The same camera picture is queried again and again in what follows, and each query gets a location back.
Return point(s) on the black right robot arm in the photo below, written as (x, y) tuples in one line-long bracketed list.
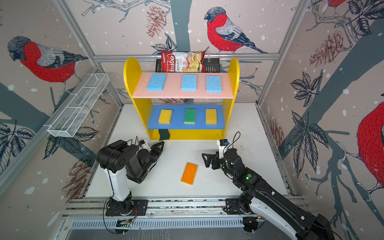
[(259, 198)]

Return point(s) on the yellow shelf unit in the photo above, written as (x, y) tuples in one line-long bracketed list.
[(132, 72)]

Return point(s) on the light blue sponge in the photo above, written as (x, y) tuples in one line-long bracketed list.
[(189, 83), (213, 84), (156, 82)]

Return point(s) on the yellow sponge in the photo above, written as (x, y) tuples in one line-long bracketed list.
[(211, 117), (165, 117)]

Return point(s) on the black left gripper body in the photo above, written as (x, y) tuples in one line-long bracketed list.
[(153, 155)]

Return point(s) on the orange sponge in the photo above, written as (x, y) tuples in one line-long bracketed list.
[(189, 174)]

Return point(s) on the dark green wavy sponge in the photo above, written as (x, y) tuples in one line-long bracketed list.
[(164, 135)]

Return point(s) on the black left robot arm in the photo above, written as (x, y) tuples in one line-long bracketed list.
[(123, 162)]

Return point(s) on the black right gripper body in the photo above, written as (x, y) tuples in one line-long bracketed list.
[(217, 163)]

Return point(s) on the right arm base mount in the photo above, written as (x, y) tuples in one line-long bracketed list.
[(240, 205)]

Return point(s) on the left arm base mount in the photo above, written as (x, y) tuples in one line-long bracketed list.
[(127, 207)]

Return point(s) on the pink upper shelf board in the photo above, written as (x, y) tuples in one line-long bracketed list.
[(173, 87)]

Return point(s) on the red cassava chips bag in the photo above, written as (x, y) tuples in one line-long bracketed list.
[(182, 62)]

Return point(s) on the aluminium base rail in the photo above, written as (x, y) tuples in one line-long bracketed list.
[(159, 214)]

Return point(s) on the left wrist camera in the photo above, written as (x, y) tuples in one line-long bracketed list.
[(144, 144)]

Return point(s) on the white mesh wall tray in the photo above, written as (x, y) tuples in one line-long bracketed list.
[(71, 118)]

